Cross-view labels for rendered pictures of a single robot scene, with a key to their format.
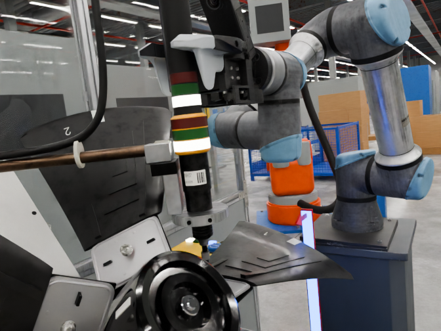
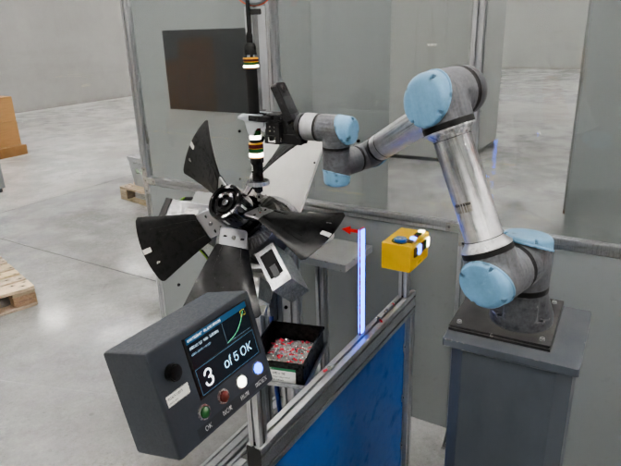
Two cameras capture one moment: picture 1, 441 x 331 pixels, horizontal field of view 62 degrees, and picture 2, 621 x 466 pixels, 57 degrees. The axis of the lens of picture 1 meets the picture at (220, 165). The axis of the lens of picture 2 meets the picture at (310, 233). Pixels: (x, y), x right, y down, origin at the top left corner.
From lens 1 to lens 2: 1.76 m
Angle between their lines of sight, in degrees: 85
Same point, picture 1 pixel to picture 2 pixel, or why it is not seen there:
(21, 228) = (305, 166)
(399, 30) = (419, 114)
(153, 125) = not seen: hidden behind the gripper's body
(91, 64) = (478, 56)
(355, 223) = not seen: hidden behind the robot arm
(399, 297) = (455, 384)
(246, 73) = (274, 130)
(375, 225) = (496, 318)
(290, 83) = (322, 138)
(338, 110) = not seen: outside the picture
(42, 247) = (303, 178)
